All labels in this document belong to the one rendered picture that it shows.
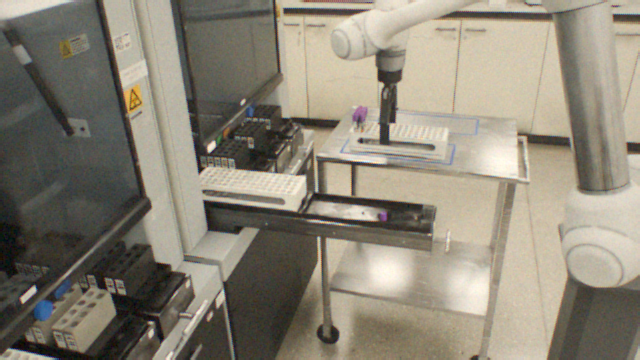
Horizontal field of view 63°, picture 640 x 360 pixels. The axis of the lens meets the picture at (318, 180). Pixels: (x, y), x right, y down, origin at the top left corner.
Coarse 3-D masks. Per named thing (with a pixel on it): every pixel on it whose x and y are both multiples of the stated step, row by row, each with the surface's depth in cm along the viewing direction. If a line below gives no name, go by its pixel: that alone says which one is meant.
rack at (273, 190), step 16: (208, 176) 144; (224, 176) 144; (240, 176) 145; (256, 176) 143; (272, 176) 144; (288, 176) 143; (208, 192) 144; (224, 192) 144; (240, 192) 138; (256, 192) 137; (272, 192) 135; (288, 192) 136; (304, 192) 142; (288, 208) 136
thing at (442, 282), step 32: (448, 128) 178; (480, 128) 177; (512, 128) 176; (320, 160) 164; (352, 160) 160; (384, 160) 159; (416, 160) 158; (448, 160) 157; (480, 160) 157; (512, 160) 156; (320, 192) 170; (352, 192) 216; (512, 192) 149; (352, 256) 206; (384, 256) 205; (416, 256) 204; (448, 256) 204; (480, 256) 203; (352, 288) 189; (384, 288) 189; (416, 288) 188; (448, 288) 187; (480, 288) 187; (480, 352) 181
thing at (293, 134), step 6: (294, 126) 185; (300, 126) 187; (288, 132) 181; (294, 132) 181; (300, 132) 186; (282, 138) 179; (288, 138) 179; (294, 138) 180; (300, 138) 187; (294, 144) 181; (300, 144) 187; (312, 144) 187; (294, 150) 181; (306, 150) 182; (294, 156) 182
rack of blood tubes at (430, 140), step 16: (352, 128) 165; (368, 128) 165; (400, 128) 165; (416, 128) 164; (432, 128) 163; (352, 144) 164; (368, 144) 163; (400, 144) 167; (416, 144) 166; (432, 144) 156
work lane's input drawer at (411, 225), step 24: (312, 192) 144; (216, 216) 142; (240, 216) 140; (264, 216) 137; (288, 216) 136; (312, 216) 135; (336, 216) 133; (360, 216) 135; (408, 216) 134; (432, 216) 132; (360, 240) 133; (384, 240) 131; (408, 240) 129; (432, 240) 132
